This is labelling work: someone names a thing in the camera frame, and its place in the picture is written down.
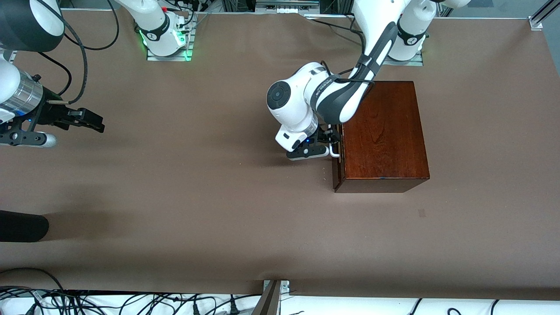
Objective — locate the brown table cover sheet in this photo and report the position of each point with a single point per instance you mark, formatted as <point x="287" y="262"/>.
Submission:
<point x="175" y="197"/>

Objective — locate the aluminium profile with bracket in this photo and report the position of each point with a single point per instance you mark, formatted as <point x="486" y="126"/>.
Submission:
<point x="269" y="302"/>

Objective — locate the dark brown wooden cabinet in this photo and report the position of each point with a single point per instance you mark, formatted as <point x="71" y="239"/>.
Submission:
<point x="385" y="140"/>

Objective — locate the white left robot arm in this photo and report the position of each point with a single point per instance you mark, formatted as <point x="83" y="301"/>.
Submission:
<point x="288" y="109"/>

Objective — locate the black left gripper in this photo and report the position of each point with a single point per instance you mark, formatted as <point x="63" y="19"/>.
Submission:
<point x="324" y="134"/>

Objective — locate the aluminium arm base plate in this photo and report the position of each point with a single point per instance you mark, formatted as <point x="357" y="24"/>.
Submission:
<point x="173" y="58"/>
<point x="415" y="62"/>

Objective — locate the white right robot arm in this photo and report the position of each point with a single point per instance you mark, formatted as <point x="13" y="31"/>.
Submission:
<point x="153" y="26"/>

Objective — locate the black rounded cylinder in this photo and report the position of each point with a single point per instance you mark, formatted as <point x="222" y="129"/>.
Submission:
<point x="22" y="225"/>

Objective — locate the black plug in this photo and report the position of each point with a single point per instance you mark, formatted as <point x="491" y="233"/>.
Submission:
<point x="234" y="308"/>

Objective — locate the aluminium corner bracket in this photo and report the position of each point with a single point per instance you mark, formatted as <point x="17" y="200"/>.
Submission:
<point x="536" y="23"/>

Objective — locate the grey power strip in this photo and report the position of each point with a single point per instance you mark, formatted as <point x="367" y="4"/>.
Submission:
<point x="288" y="3"/>

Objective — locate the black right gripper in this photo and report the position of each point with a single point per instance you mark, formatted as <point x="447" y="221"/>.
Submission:
<point x="51" y="114"/>

